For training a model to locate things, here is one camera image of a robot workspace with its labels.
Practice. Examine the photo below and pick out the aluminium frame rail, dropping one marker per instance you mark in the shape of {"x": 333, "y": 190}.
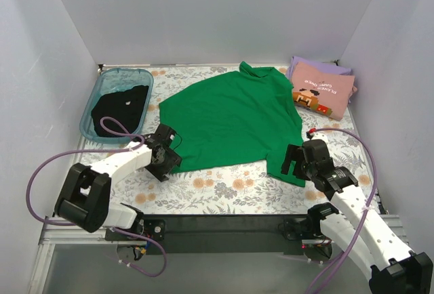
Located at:
{"x": 58, "y": 235}

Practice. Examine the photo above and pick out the blue plastic basket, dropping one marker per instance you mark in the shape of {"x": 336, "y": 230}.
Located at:
{"x": 112, "y": 80}

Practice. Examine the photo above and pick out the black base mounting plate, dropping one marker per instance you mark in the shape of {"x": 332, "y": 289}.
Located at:
{"x": 231, "y": 233}

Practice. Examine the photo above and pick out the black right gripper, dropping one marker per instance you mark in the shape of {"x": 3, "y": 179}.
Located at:
{"x": 296, "y": 159}

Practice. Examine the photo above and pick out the pink folded t shirt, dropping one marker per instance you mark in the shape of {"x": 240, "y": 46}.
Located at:
{"x": 332, "y": 110}

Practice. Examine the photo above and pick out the black t shirt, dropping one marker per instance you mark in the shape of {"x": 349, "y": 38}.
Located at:
{"x": 124, "y": 106}

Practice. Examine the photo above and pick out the green t shirt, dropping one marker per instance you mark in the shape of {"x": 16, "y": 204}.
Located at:
{"x": 235, "y": 118}

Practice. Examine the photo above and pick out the lavender folded t shirt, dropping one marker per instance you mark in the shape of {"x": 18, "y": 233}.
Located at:
{"x": 329, "y": 81}

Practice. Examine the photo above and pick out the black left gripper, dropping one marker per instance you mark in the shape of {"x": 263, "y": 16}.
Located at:
{"x": 166, "y": 164}

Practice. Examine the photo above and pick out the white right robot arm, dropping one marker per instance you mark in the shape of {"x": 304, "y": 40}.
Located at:
{"x": 387, "y": 262}

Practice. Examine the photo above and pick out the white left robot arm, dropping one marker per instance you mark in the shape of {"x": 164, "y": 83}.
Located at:
{"x": 85, "y": 197}

